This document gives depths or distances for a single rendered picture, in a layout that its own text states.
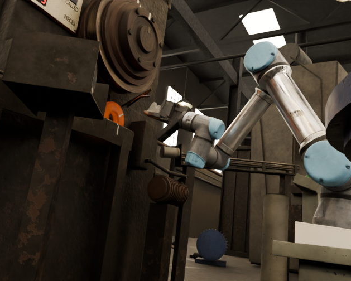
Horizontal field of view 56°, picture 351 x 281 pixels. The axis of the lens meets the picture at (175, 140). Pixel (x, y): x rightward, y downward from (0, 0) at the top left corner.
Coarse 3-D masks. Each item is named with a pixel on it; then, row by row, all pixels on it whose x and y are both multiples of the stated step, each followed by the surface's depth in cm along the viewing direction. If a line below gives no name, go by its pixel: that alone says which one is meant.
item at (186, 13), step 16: (176, 0) 737; (176, 16) 761; (192, 16) 803; (192, 32) 816; (208, 48) 883; (224, 64) 984; (240, 64) 1096; (240, 80) 1091; (240, 96) 1087; (224, 176) 1024; (224, 192) 1009; (224, 208) 996; (224, 224) 982
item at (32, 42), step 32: (32, 32) 80; (32, 64) 78; (64, 64) 79; (96, 64) 80; (32, 96) 88; (64, 96) 84; (96, 96) 105; (64, 128) 87; (64, 160) 90; (32, 192) 83; (32, 224) 81; (32, 256) 79
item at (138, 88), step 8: (96, 0) 144; (104, 0) 140; (136, 0) 160; (96, 8) 139; (104, 8) 140; (88, 16) 139; (96, 16) 135; (88, 24) 138; (96, 24) 135; (88, 32) 138; (96, 32) 135; (96, 40) 135; (104, 48) 139; (104, 56) 139; (104, 64) 139; (104, 72) 143; (112, 72) 143; (104, 80) 148; (112, 80) 146; (120, 80) 147; (152, 80) 170; (120, 88) 152; (128, 88) 152; (136, 88) 158; (144, 88) 163
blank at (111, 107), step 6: (108, 102) 145; (114, 102) 148; (108, 108) 144; (114, 108) 148; (120, 108) 151; (108, 114) 144; (114, 114) 150; (120, 114) 151; (114, 120) 151; (120, 120) 151
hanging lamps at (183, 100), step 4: (336, 0) 558; (340, 0) 558; (344, 0) 557; (348, 0) 555; (188, 60) 1157; (184, 96) 1122; (180, 100) 1100; (184, 100) 1098; (180, 104) 1133; (184, 104) 1114; (188, 104) 1125
